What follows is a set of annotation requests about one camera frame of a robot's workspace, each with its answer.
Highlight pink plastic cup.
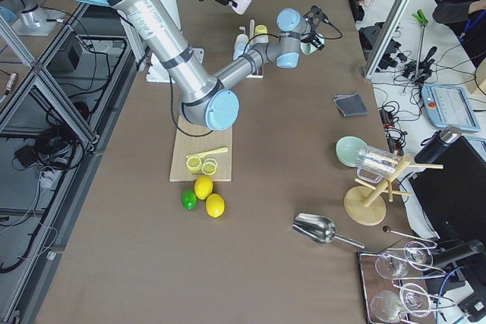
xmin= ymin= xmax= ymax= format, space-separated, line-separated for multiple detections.
xmin=231 ymin=0 xmax=252 ymax=15

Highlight green plastic cup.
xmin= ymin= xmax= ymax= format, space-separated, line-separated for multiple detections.
xmin=300 ymin=33 xmax=325 ymax=55

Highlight yellow cup on rack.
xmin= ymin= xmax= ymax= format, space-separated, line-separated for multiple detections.
xmin=254 ymin=24 xmax=267 ymax=36

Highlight white cup on rack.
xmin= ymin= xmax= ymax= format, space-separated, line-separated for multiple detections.
xmin=254 ymin=34 xmax=269 ymax=45

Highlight light blue cup on rack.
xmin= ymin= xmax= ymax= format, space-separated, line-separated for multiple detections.
xmin=232 ymin=33 xmax=249 ymax=60

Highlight grey folded cloth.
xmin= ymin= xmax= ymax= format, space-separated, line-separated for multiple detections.
xmin=333 ymin=93 xmax=369 ymax=118

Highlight green bowl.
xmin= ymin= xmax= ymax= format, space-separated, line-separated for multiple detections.
xmin=335 ymin=136 xmax=367 ymax=168

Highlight yellow plastic knife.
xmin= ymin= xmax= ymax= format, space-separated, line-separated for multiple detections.
xmin=185 ymin=146 xmax=229 ymax=159

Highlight blue teach pendant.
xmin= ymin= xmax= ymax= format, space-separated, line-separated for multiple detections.
xmin=421 ymin=84 xmax=481 ymax=133

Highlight glass pitcher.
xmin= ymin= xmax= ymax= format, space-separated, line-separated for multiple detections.
xmin=356 ymin=145 xmax=401 ymax=184

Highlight wooden cutting board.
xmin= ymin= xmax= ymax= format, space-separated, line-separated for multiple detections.
xmin=169 ymin=116 xmax=232 ymax=182

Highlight black thermos bottle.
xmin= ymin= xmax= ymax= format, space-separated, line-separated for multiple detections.
xmin=414 ymin=125 xmax=462 ymax=163

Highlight lemon slices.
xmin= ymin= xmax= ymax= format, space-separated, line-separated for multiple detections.
xmin=185 ymin=157 xmax=218 ymax=176

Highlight yellow lemon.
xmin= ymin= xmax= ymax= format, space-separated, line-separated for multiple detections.
xmin=194 ymin=175 xmax=213 ymax=200
xmin=206 ymin=193 xmax=226 ymax=218

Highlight wooden mug tree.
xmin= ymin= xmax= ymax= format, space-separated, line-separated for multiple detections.
xmin=344 ymin=156 xmax=443 ymax=226

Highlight green lime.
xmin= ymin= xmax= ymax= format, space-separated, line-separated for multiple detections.
xmin=181 ymin=190 xmax=198 ymax=211

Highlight metal scoop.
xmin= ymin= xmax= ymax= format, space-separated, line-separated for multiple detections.
xmin=292 ymin=212 xmax=365 ymax=250

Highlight wine glass rack tray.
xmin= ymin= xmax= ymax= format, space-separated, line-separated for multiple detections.
xmin=356 ymin=240 xmax=479 ymax=324

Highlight white wire cup rack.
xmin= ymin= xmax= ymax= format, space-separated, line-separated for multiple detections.
xmin=232 ymin=18 xmax=264 ymax=79

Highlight aluminium frame post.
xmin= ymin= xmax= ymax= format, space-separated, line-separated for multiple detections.
xmin=363 ymin=0 xmax=411 ymax=81

